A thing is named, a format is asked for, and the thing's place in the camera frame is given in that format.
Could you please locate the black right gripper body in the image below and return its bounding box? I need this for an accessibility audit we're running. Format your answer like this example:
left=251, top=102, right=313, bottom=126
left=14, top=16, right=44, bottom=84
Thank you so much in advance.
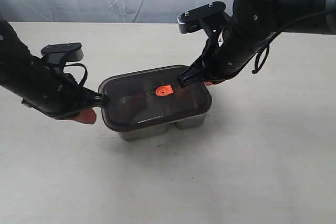
left=177, top=37, right=253, bottom=90

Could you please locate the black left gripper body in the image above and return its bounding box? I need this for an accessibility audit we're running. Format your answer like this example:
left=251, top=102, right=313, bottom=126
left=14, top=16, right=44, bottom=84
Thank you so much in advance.
left=39, top=73, right=110, bottom=120

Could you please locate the red toy sausage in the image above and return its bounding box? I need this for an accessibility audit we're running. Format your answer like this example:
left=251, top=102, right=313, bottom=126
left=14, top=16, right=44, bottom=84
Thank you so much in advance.
left=123, top=92, right=148, bottom=113

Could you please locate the dark lid with orange seal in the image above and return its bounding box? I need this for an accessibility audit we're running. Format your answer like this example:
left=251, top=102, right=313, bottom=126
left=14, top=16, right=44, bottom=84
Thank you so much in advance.
left=98, top=64, right=212, bottom=132

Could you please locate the stainless steel lunch box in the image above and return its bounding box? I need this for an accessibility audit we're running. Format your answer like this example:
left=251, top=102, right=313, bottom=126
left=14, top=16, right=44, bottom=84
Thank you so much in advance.
left=98, top=63, right=212, bottom=141

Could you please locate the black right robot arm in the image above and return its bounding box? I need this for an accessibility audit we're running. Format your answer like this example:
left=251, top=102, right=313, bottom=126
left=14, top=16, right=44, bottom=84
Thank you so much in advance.
left=177, top=0, right=335, bottom=87

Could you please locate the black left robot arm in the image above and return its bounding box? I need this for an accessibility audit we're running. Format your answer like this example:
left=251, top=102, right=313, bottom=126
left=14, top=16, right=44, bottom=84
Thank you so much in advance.
left=1, top=19, right=109, bottom=120

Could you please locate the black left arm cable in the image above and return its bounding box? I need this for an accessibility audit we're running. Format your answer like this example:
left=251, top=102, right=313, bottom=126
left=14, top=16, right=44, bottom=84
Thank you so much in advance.
left=64, top=62, right=89, bottom=88

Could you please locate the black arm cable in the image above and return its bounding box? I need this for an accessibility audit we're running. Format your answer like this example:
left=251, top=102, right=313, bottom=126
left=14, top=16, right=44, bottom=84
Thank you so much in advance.
left=250, top=8, right=336, bottom=75
left=64, top=62, right=89, bottom=88

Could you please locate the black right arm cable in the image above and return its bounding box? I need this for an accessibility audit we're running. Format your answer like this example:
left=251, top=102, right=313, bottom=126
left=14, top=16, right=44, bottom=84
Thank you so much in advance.
left=250, top=8, right=336, bottom=75

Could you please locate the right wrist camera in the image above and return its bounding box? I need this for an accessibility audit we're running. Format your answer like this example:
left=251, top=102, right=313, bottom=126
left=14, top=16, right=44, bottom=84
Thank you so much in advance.
left=177, top=1, right=230, bottom=37

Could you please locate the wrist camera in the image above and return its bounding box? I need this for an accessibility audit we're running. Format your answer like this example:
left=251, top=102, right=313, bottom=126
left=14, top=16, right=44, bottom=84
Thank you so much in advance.
left=40, top=42, right=83, bottom=73
left=177, top=1, right=230, bottom=37

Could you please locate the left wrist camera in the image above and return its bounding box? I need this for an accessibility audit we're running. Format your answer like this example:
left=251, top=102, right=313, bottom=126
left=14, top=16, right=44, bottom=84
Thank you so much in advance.
left=40, top=42, right=83, bottom=73

